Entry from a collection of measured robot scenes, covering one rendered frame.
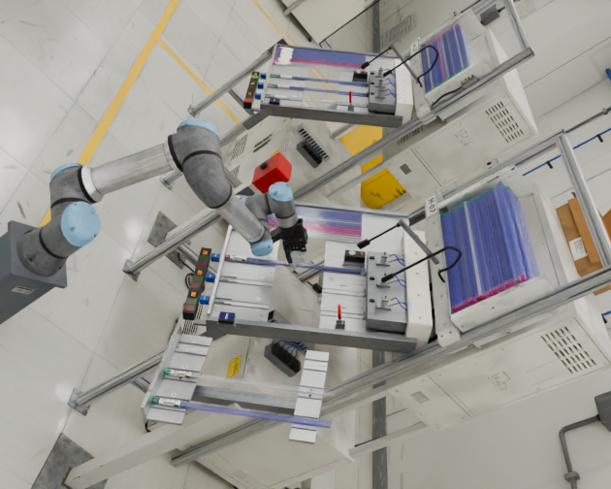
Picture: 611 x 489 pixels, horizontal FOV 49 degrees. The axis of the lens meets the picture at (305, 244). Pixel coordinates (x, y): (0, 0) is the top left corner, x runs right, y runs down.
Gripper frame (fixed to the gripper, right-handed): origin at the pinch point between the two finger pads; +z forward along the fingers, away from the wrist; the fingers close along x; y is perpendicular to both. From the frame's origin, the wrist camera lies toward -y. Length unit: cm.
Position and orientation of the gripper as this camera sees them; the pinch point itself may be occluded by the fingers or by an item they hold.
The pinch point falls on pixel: (292, 264)
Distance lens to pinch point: 251.0
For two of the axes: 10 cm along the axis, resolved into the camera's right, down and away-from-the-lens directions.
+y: 9.8, -0.8, -1.7
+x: 0.8, -6.6, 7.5
